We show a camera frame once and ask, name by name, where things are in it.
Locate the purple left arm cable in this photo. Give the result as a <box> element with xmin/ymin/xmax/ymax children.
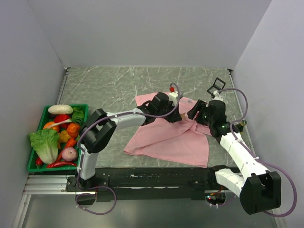
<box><xmin>75</xmin><ymin>82</ymin><xmax>184</xmax><ymax>216</ymax></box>

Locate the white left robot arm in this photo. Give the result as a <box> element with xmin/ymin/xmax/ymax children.
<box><xmin>76</xmin><ymin>91</ymin><xmax>183</xmax><ymax>191</ymax></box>

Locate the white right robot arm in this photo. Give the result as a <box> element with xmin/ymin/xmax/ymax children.
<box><xmin>187</xmin><ymin>99</ymin><xmax>281</xmax><ymax>215</ymax></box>

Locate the red tomato toy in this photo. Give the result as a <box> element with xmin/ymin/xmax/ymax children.
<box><xmin>54</xmin><ymin>114</ymin><xmax>71</xmax><ymax>129</ymax></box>

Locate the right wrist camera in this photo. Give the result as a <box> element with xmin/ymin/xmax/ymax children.
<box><xmin>212</xmin><ymin>90</ymin><xmax>224</xmax><ymax>102</ymax></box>

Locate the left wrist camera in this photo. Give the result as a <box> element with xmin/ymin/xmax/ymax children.
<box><xmin>168</xmin><ymin>86</ymin><xmax>183</xmax><ymax>105</ymax></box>

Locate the black brooch box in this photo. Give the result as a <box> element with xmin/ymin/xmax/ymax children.
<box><xmin>207</xmin><ymin>77</ymin><xmax>226</xmax><ymax>97</ymax></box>

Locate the orange fruit toy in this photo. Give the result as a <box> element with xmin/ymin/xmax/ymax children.
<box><xmin>43</xmin><ymin>122</ymin><xmax>60</xmax><ymax>133</ymax></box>

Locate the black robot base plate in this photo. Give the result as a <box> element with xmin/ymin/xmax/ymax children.
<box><xmin>66</xmin><ymin>167</ymin><xmax>228</xmax><ymax>202</ymax></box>

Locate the green lettuce toy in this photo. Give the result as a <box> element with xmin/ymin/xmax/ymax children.
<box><xmin>28</xmin><ymin>129</ymin><xmax>59</xmax><ymax>164</ymax></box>

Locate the pink t-shirt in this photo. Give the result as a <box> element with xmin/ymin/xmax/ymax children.
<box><xmin>123</xmin><ymin>97</ymin><xmax>211</xmax><ymax>168</ymax></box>

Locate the white radish toy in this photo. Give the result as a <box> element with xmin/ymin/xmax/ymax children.
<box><xmin>48</xmin><ymin>104</ymin><xmax>73</xmax><ymax>114</ymax></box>

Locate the green plastic crate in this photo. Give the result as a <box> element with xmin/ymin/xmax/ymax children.
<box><xmin>28</xmin><ymin>104</ymin><xmax>89</xmax><ymax>173</ymax></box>

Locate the purple onion toy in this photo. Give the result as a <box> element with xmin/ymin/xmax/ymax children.
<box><xmin>61</xmin><ymin>147</ymin><xmax>78</xmax><ymax>162</ymax></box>

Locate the orange carrot toy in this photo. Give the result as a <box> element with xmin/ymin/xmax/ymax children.
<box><xmin>64</xmin><ymin>123</ymin><xmax>80</xmax><ymax>149</ymax></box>

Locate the green glass bottle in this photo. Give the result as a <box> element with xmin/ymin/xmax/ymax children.
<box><xmin>236</xmin><ymin>119</ymin><xmax>247</xmax><ymax>133</ymax></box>

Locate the aluminium table edge rail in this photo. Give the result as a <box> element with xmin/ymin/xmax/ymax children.
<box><xmin>56</xmin><ymin>67</ymin><xmax>71</xmax><ymax>105</ymax></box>

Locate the red chili pepper toy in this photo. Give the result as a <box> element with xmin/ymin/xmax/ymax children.
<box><xmin>36</xmin><ymin>157</ymin><xmax>77</xmax><ymax>169</ymax></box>

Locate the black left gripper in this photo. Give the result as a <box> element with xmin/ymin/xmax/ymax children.
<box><xmin>156</xmin><ymin>101</ymin><xmax>182</xmax><ymax>124</ymax></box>

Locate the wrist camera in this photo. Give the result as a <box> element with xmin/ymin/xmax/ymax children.
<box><xmin>168</xmin><ymin>86</ymin><xmax>183</xmax><ymax>105</ymax></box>
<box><xmin>212</xmin><ymin>90</ymin><xmax>224</xmax><ymax>102</ymax></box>

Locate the yellow pepper toy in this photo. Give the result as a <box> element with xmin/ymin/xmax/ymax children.
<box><xmin>58</xmin><ymin>130</ymin><xmax>71</xmax><ymax>143</ymax></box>

